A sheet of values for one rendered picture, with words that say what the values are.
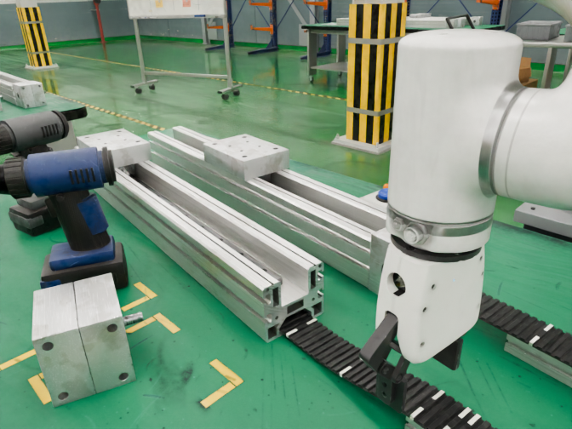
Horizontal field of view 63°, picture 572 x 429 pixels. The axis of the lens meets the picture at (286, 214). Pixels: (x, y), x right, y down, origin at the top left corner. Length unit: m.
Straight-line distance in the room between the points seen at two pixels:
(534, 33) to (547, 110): 3.30
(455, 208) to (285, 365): 0.32
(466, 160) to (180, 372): 0.42
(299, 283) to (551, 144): 0.41
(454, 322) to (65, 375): 0.41
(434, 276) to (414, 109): 0.13
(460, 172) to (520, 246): 0.57
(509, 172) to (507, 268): 0.51
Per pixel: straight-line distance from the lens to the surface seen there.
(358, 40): 3.92
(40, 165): 0.72
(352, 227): 0.72
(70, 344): 0.57
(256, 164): 0.91
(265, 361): 0.61
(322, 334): 0.63
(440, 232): 0.37
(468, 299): 0.45
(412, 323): 0.41
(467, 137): 0.34
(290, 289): 0.65
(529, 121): 0.33
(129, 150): 1.06
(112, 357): 0.59
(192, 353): 0.63
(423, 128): 0.35
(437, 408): 0.52
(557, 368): 0.65
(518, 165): 0.33
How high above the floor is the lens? 1.19
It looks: 25 degrees down
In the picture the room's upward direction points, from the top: 2 degrees counter-clockwise
